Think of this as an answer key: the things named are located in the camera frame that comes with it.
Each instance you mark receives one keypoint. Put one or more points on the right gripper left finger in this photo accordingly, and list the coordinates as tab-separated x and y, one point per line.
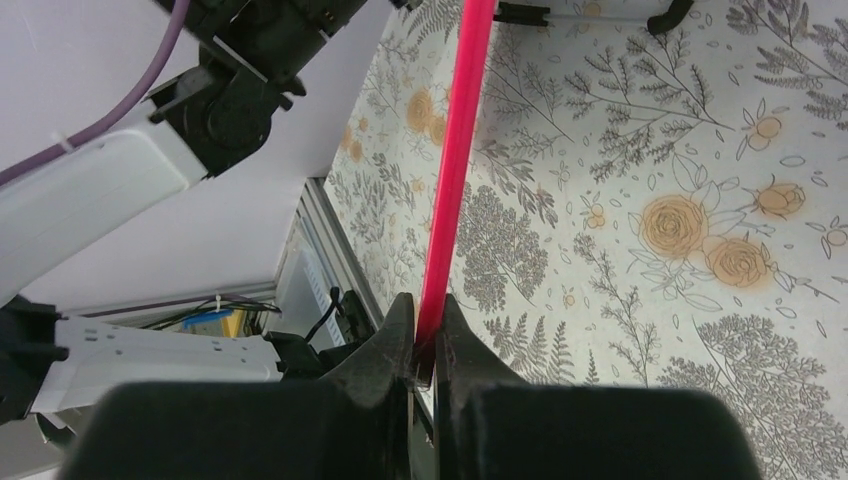
370	416

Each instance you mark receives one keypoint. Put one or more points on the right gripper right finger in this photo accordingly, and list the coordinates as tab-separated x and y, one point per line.
470	431

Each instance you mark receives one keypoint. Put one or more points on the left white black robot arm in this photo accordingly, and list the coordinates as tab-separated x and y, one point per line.
205	103

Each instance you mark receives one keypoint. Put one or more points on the floral table mat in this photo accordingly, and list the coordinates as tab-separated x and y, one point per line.
671	211

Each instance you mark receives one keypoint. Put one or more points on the red framed whiteboard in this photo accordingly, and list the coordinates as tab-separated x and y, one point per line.
474	35

